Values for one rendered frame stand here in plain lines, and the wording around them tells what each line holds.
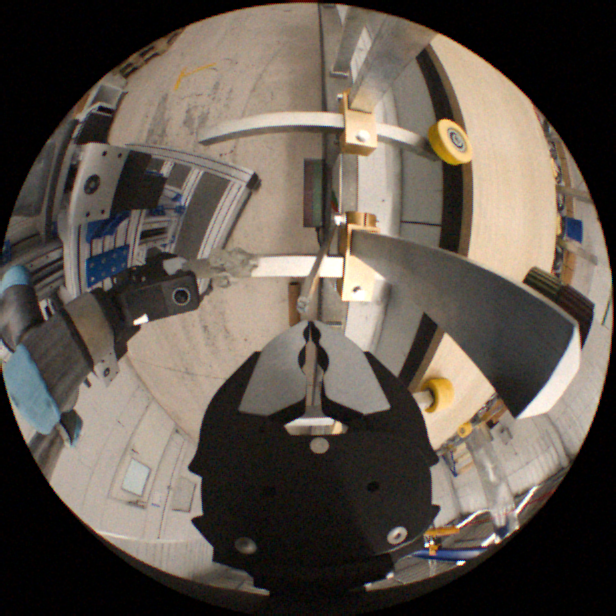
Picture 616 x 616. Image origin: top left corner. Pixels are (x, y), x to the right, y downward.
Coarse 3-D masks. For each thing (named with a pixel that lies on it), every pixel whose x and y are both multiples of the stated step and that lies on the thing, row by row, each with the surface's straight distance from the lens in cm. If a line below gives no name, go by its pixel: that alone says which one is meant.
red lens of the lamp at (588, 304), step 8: (568, 288) 12; (560, 296) 11; (568, 296) 11; (576, 296) 12; (584, 296) 12; (560, 304) 11; (568, 304) 11; (576, 304) 11; (584, 304) 12; (592, 304) 12; (568, 312) 11; (576, 312) 11; (584, 312) 11; (592, 312) 12; (576, 320) 11; (584, 320) 11; (584, 328) 11; (584, 336) 11
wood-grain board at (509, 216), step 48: (432, 48) 64; (480, 96) 60; (480, 144) 44; (528, 144) 81; (480, 192) 38; (528, 192) 64; (480, 240) 38; (528, 240) 62; (480, 384) 81; (432, 432) 99
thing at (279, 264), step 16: (272, 256) 27; (288, 256) 26; (304, 256) 26; (336, 256) 27; (208, 272) 31; (256, 272) 28; (272, 272) 27; (288, 272) 27; (304, 272) 27; (336, 272) 27
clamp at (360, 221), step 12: (348, 216) 27; (360, 216) 26; (372, 216) 27; (348, 228) 25; (360, 228) 26; (372, 228) 26; (348, 240) 26; (348, 252) 26; (348, 264) 26; (360, 264) 27; (348, 276) 27; (360, 276) 27; (372, 276) 28; (348, 288) 27; (372, 288) 28; (348, 300) 28; (360, 300) 29
